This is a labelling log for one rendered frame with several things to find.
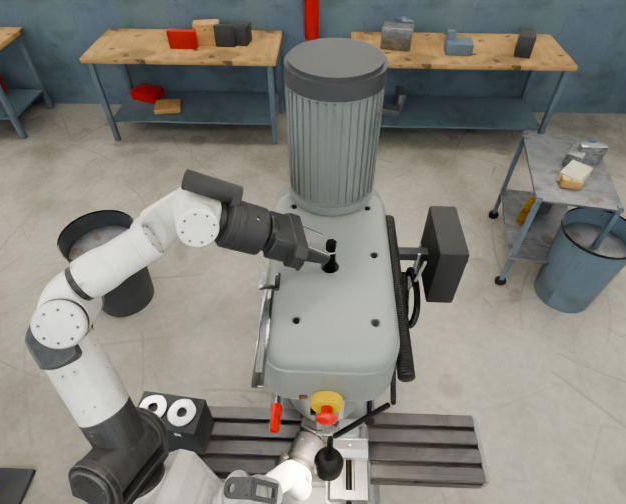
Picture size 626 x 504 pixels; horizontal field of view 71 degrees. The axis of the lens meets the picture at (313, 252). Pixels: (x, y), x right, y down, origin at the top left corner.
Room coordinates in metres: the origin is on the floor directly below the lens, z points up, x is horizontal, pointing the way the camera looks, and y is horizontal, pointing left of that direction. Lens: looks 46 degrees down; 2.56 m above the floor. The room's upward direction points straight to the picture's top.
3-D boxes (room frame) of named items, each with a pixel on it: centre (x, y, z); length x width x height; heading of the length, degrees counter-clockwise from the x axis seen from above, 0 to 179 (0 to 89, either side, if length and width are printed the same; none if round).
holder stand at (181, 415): (0.62, 0.48, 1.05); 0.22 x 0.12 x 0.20; 82
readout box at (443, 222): (0.89, -0.38, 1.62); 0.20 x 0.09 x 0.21; 178
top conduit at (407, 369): (0.63, -0.18, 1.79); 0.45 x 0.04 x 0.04; 178
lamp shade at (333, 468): (0.37, -0.04, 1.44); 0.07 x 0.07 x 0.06
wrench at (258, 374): (0.45, 0.09, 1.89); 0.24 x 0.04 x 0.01; 178
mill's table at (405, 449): (0.60, 0.01, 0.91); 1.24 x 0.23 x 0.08; 88
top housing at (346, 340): (0.61, -0.04, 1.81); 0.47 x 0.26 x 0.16; 178
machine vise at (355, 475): (0.56, -0.12, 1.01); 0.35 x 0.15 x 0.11; 178
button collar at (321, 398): (0.37, -0.03, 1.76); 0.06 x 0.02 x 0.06; 88
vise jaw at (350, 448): (0.54, -0.12, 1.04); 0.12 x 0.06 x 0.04; 88
